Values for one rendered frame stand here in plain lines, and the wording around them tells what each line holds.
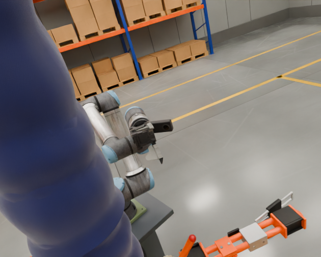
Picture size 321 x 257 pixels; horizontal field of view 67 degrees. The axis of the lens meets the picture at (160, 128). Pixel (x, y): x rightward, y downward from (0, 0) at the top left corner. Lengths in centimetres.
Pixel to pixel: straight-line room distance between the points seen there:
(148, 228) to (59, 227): 123
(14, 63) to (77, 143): 16
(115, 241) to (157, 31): 913
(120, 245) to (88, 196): 19
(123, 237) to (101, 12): 736
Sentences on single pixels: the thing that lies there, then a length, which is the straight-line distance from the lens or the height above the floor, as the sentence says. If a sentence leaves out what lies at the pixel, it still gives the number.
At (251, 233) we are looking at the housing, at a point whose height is 125.
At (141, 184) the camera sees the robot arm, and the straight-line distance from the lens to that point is 167.
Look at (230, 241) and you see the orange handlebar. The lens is 93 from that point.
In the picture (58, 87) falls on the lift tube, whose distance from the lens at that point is 45.
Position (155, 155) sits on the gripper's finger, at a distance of 91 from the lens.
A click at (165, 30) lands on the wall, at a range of 965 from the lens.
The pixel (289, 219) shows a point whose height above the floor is 126.
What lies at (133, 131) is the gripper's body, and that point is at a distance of 93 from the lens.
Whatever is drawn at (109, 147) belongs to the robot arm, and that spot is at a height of 150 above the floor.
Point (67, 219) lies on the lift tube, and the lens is 52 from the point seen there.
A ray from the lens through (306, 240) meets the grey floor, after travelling 253.
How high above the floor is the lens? 200
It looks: 27 degrees down
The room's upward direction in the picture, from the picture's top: 16 degrees counter-clockwise
